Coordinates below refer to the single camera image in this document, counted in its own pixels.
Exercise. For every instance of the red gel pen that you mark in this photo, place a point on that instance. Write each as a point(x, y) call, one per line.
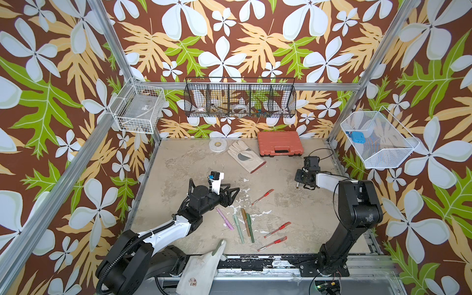
point(280, 240)
point(262, 197)
point(277, 229)

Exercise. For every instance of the aluminium frame post right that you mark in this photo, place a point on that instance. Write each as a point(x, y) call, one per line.
point(387, 40)

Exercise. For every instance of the black wire basket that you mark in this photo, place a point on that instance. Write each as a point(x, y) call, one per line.
point(239, 97)

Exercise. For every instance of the red plastic tool case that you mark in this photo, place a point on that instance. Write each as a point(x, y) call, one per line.
point(279, 143)

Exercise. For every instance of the blue object in basket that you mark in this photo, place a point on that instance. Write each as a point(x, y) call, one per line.
point(357, 137)

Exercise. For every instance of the aluminium frame post left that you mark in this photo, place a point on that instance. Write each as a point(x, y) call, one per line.
point(118, 52)

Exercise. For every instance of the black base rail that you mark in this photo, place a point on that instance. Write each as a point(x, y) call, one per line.
point(304, 265)

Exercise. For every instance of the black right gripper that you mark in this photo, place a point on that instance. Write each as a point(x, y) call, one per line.
point(297, 175)

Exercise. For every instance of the aluminium frame post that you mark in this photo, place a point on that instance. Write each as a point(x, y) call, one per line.
point(387, 40)
point(118, 52)

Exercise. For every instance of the white wire basket left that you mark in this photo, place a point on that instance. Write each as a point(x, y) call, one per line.
point(136, 108)

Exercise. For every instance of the white wire basket right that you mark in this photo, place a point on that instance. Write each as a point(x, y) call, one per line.
point(388, 142)

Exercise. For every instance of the beige work glove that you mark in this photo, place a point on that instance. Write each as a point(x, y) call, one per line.
point(247, 158)

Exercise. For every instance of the pink pen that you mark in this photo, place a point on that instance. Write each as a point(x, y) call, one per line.
point(226, 221)

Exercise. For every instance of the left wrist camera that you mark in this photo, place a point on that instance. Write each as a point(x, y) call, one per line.
point(214, 180)

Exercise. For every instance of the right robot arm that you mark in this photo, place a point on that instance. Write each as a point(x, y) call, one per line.
point(358, 210)

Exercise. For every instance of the white wire basket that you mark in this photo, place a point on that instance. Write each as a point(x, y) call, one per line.
point(388, 142)
point(136, 108)

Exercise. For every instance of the white tape roll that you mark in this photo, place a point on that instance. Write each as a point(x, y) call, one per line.
point(218, 145)

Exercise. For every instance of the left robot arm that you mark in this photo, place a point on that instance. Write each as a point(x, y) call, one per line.
point(126, 265)

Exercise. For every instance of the dark green pen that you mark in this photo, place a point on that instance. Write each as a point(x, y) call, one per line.
point(249, 222)

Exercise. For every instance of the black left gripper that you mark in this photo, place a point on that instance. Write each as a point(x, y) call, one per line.
point(227, 200)

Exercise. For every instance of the white green glove front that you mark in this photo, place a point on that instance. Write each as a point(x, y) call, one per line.
point(199, 272)

